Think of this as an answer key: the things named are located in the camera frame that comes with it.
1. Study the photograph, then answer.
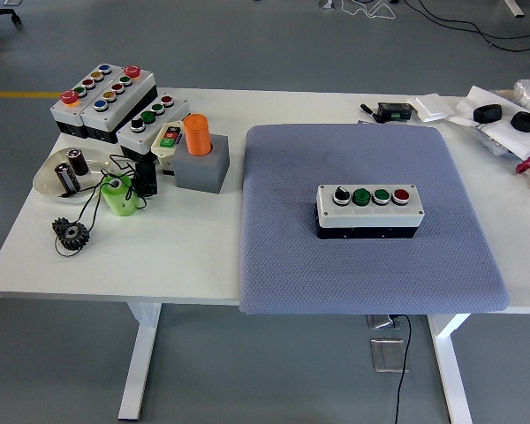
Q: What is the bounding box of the white table leg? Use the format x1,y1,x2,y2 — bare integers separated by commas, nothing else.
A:
117,302,163,420
427,314,473,424

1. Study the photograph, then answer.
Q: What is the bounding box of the metal floor outlet lid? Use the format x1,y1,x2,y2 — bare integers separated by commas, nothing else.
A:
365,314,402,330

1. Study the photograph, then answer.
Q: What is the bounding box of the black capacitor cylinder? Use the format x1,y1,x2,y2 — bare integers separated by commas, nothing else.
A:
54,162,81,194
66,148,91,177

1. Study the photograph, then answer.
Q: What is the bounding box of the grey square block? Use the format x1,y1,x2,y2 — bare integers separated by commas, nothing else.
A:
172,134,231,194

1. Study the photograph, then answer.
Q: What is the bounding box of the control box with black knob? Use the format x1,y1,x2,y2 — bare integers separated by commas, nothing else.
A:
117,92,191,163

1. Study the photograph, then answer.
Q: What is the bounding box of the black floor cable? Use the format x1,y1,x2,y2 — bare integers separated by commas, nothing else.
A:
404,0,530,52

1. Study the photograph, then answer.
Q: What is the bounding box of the five-button control box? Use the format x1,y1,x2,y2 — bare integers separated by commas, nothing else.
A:
79,64,159,145
49,63,125,140

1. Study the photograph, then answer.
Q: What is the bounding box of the grey-blue textured mat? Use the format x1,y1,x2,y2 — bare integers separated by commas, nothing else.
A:
238,124,511,316

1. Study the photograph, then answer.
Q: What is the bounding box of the beige three-button switch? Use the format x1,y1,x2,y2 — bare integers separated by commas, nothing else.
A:
150,118,187,176

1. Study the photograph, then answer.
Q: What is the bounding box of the small black component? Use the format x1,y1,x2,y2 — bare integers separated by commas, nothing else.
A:
134,161,159,197

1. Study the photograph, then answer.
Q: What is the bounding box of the black power cable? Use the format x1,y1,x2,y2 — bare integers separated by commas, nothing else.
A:
392,314,413,424

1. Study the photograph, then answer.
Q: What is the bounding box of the white foam sheet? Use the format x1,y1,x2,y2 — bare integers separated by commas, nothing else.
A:
450,85,530,161

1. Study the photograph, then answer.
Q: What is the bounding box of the shiny metal dish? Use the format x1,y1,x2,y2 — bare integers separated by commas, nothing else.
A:
33,147,116,205

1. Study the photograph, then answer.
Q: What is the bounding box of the white floor cable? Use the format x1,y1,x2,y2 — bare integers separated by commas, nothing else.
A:
339,0,398,21

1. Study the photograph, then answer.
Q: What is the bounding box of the black office chair base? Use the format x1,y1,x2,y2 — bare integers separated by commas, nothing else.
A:
0,0,22,54

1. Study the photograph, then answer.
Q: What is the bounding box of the green plastic cylinder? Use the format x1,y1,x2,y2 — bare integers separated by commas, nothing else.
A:
98,174,141,217

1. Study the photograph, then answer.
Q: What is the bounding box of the metal floor outlet box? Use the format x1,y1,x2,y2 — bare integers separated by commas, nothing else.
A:
369,337,410,375

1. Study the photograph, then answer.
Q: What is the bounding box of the black metal gear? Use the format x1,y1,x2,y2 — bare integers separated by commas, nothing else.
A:
51,216,91,253

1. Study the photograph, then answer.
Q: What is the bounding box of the thin black wire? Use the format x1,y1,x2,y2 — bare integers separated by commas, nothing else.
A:
54,153,149,257

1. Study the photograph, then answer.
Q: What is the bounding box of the orange plastic cylinder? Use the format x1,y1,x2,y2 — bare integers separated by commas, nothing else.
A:
183,113,212,157

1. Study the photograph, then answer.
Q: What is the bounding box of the control box with key switch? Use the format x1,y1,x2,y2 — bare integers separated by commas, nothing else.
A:
315,183,426,241

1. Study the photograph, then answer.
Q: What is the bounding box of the black module with green connector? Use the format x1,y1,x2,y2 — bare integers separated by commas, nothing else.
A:
376,102,417,122

